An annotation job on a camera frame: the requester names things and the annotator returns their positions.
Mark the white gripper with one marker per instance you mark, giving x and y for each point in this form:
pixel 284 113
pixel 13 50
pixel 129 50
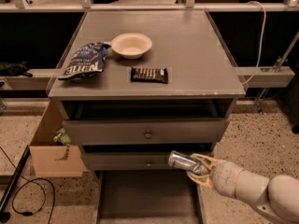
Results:
pixel 224 174

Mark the silver redbull can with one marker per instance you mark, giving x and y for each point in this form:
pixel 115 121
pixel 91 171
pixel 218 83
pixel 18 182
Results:
pixel 185 162

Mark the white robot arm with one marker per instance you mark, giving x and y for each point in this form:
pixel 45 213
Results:
pixel 276 199

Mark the grey top drawer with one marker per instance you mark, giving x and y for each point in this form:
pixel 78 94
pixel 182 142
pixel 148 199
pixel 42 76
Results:
pixel 137 131

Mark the grey drawer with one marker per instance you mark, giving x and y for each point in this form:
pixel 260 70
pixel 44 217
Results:
pixel 115 161
pixel 147 197
pixel 137 131

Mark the grey bottom drawer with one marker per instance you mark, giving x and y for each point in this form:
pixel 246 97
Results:
pixel 147 197

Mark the grey drawer cabinet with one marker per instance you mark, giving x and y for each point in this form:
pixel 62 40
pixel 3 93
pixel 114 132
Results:
pixel 202 83

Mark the grey middle drawer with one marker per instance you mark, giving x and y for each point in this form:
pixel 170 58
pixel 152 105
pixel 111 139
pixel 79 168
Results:
pixel 115 161

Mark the dark chocolate bar wrapper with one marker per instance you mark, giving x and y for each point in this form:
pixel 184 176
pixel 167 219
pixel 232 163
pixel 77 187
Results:
pixel 155 75

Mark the white paper bowl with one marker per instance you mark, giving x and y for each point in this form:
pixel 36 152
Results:
pixel 131 45

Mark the cardboard box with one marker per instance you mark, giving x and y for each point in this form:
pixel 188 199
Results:
pixel 52 159

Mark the blue chip bag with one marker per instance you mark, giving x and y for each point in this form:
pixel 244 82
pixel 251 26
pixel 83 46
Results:
pixel 87 61

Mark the black floor bar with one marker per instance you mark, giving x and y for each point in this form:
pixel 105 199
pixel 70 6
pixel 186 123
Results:
pixel 10 181

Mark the black bag on left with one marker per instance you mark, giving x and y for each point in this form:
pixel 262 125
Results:
pixel 14 69

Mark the metal rail frame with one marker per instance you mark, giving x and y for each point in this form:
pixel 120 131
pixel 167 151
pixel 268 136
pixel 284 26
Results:
pixel 83 5

